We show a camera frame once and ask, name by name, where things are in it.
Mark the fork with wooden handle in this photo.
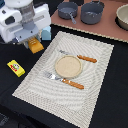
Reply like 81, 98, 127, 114
43, 71, 84, 89

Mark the dark grey pot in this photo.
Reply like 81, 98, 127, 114
80, 1, 103, 24

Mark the dark grey saucepan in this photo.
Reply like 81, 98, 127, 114
57, 2, 78, 24

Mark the light blue milk carton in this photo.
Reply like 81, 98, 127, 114
41, 26, 51, 40

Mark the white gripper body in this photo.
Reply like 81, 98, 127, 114
0, 3, 51, 44

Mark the woven beige placemat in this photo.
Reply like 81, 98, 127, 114
13, 31, 114, 128

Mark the yellow butter box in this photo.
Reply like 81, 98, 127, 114
8, 60, 25, 77

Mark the knife with wooden handle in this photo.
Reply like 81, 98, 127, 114
59, 50, 97, 63

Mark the beige round plate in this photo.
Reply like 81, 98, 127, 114
55, 55, 82, 78

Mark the beige bowl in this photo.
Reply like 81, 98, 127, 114
116, 4, 128, 30

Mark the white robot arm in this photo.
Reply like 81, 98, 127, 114
0, 0, 51, 43

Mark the orange bread loaf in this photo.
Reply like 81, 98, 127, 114
28, 38, 44, 53

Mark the pink serving board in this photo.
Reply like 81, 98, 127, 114
51, 0, 128, 42

